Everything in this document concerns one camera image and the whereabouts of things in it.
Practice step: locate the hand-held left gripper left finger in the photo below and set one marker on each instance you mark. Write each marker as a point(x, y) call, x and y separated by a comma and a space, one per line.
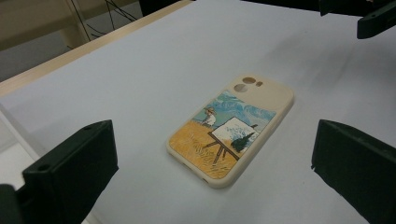
point(71, 174)

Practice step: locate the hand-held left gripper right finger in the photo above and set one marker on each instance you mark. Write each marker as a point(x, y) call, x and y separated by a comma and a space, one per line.
point(358, 168)

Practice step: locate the cream phone case with painting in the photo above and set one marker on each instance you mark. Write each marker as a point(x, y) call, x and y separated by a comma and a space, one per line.
point(218, 140)

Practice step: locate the wooden table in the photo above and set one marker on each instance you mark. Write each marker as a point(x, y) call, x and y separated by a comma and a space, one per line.
point(93, 46)

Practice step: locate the white table sheet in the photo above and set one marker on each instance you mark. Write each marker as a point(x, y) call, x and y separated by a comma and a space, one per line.
point(155, 68)

